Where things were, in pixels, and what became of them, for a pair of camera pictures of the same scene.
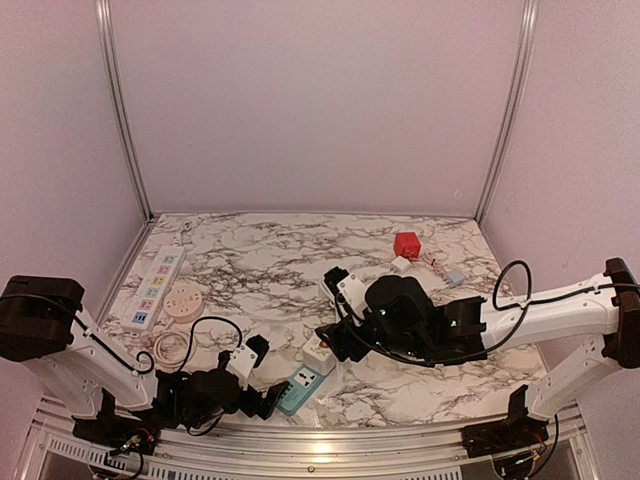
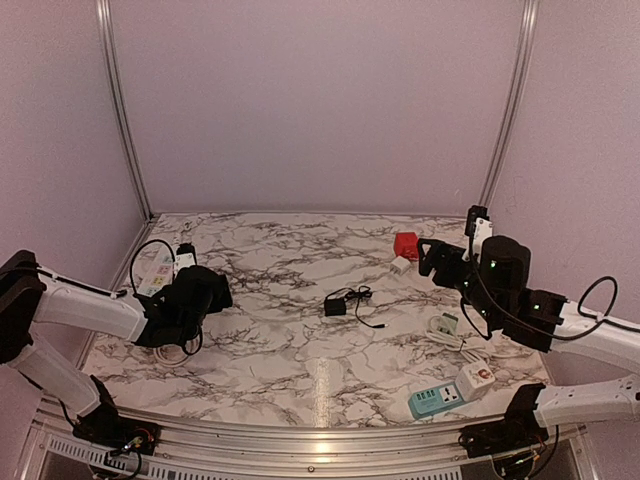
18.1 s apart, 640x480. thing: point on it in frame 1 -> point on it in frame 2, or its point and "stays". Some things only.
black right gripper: (342, 338) -> (440, 249)
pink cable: (166, 336) stays
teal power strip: (301, 387) -> (430, 401)
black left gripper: (253, 409) -> (218, 303)
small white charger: (400, 265) stays
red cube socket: (407, 245) stays
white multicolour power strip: (154, 288) stays
